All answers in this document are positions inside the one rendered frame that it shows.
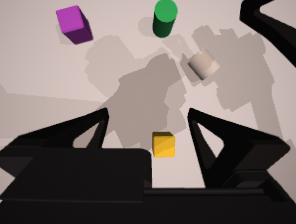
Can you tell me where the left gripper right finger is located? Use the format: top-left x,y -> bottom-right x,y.
187,108 -> 290,188

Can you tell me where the green cylinder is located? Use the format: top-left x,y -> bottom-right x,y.
152,0 -> 178,38

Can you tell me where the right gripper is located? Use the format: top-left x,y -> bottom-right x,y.
239,0 -> 296,68

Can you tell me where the purple cube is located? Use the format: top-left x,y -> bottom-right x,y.
56,5 -> 93,44

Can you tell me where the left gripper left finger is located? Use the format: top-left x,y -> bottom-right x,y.
7,108 -> 109,148

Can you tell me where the white cylinder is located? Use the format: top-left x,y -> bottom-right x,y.
187,48 -> 220,80

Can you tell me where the yellow cube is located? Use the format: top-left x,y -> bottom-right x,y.
152,132 -> 175,157

